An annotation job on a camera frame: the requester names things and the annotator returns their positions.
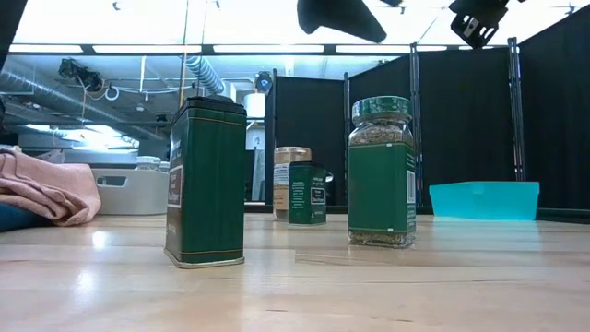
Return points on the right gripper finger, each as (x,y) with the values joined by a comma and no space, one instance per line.
(341,18)

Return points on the green-lid herb jar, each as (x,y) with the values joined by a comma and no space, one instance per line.
(381,184)

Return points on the green spice tin black lid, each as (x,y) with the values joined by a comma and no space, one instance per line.
(205,182)
(307,193)

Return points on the white-lid spice jar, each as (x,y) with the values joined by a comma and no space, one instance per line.
(147,162)
(164,166)

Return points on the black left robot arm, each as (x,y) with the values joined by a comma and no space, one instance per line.
(9,23)

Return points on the white cylinder tank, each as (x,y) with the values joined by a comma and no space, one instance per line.
(254,105)

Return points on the large black partition panel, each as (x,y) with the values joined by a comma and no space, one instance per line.
(555,115)

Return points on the gold-lid spice jar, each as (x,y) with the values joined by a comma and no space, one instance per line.
(281,159)

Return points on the yellow vertical pole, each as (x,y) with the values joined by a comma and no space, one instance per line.
(183,78)

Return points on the teal plastic tray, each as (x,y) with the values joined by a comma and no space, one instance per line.
(484,200)

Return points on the black hanging ceiling device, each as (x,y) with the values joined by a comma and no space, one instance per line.
(80,74)

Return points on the pink cloth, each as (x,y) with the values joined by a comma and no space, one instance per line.
(46,189)

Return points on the navy blue cloth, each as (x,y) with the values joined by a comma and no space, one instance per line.
(16,217)

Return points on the round black mounted camera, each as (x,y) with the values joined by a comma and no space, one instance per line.
(263,83)

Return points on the silver flexible air duct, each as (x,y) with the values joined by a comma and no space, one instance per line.
(205,74)

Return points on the large metal ceiling duct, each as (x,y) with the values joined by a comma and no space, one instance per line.
(55,99)

